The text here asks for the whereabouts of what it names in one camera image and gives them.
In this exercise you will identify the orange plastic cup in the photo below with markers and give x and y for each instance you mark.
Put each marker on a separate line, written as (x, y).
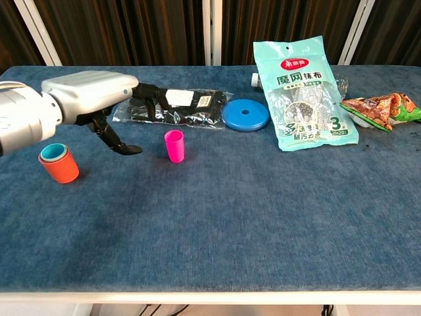
(62, 169)

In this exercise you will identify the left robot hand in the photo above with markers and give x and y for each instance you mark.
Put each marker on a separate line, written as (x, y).
(89, 93)

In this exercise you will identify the teal cleaning cloth package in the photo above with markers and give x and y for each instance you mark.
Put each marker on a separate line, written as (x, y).
(302, 98)

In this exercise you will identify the light blue plastic cup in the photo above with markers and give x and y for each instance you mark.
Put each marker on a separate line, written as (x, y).
(52, 152)

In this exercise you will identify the white partition post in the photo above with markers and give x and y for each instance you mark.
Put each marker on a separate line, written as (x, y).
(39, 33)
(356, 33)
(212, 33)

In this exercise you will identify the blue disc with hole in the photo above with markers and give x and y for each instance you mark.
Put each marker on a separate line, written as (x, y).
(245, 120)

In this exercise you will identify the green orange snack bag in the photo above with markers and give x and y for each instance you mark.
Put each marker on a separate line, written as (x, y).
(381, 110)

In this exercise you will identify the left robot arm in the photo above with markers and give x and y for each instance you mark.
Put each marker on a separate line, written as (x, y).
(23, 115)

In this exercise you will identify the pink plastic cup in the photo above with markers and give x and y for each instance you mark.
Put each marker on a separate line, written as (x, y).
(175, 148)

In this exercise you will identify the dark slatted partition panel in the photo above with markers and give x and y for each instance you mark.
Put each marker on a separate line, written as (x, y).
(394, 33)
(16, 33)
(131, 33)
(279, 19)

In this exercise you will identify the blue felt table mat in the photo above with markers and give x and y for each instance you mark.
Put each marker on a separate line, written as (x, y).
(230, 214)

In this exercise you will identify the clear bag with black item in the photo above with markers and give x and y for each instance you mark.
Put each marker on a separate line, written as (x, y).
(197, 108)

